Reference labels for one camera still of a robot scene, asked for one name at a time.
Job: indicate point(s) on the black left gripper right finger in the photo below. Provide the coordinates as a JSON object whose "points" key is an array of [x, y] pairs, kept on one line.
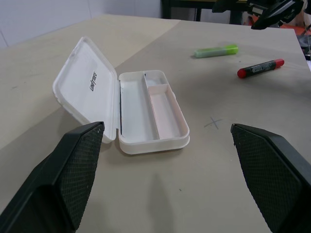
{"points": [[274, 174]]}

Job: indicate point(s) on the white open pencil case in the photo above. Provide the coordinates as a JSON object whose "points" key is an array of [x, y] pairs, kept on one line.
{"points": [[136, 111]]}

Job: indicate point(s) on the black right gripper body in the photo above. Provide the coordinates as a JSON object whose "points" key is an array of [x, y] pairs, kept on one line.
{"points": [[274, 3]]}

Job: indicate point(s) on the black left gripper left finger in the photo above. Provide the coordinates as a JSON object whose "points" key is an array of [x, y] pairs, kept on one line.
{"points": [[60, 174]]}

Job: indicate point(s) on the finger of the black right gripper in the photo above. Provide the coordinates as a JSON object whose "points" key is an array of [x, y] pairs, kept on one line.
{"points": [[227, 6], [271, 17]]}

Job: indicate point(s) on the green highlighter pen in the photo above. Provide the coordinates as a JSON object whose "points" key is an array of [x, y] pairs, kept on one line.
{"points": [[216, 51]]}

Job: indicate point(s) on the red and black marker pen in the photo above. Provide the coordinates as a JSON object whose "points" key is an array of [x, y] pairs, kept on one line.
{"points": [[261, 68]]}

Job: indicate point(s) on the black metal table frame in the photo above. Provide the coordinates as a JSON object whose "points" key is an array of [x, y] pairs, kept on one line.
{"points": [[198, 9]]}

